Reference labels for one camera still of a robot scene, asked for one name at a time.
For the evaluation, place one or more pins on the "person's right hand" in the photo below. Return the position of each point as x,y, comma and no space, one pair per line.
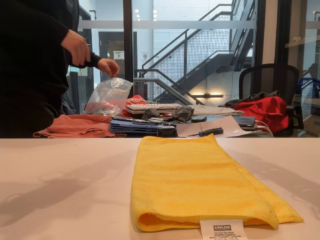
76,47

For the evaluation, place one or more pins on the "person's left hand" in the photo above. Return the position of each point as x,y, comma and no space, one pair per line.
108,66

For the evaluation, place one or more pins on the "clear plastic zip bag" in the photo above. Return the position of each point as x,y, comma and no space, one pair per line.
110,95

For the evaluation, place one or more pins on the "yellow microfiber towel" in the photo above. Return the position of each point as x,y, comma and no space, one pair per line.
187,180

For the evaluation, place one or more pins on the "person's right forearm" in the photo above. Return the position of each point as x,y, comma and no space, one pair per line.
50,30

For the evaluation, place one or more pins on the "person's left forearm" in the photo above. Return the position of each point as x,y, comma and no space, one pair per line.
93,61

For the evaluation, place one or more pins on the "dark framed door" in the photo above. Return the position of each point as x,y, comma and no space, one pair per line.
115,40

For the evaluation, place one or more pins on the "red cloth with white print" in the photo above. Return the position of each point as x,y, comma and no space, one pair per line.
136,100

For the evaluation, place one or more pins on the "person torso in black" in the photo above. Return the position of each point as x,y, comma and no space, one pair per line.
25,75

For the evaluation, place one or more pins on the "white computer keyboard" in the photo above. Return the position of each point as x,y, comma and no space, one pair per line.
150,108

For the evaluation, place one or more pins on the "grey plastic pouch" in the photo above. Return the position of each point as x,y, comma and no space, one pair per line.
150,113
185,113

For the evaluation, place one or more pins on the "blue folder stack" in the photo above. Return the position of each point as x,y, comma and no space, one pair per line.
130,127

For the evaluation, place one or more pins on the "salmon orange cloth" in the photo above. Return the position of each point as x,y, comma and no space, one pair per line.
75,125

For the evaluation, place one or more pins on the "small red white item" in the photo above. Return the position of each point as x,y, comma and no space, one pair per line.
166,115

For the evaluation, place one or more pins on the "small black box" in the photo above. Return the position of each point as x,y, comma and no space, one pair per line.
167,131

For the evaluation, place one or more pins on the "black metal staircase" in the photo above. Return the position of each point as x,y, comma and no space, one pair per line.
200,65

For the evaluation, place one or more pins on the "plain black phone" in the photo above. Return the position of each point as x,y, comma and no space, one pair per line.
199,118

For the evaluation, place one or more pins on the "beige folded cloth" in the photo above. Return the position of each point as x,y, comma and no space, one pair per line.
217,110

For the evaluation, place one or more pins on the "black blue screwdriver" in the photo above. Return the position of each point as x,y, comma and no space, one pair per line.
212,131

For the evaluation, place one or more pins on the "pale printed paper sheet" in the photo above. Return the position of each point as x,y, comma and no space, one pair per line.
220,123

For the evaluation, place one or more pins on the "black mesh office chair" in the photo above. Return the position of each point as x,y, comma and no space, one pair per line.
270,77

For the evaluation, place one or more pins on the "red jacket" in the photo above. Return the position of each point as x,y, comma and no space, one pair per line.
265,112

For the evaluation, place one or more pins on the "glowing wall light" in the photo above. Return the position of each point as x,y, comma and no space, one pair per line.
207,95

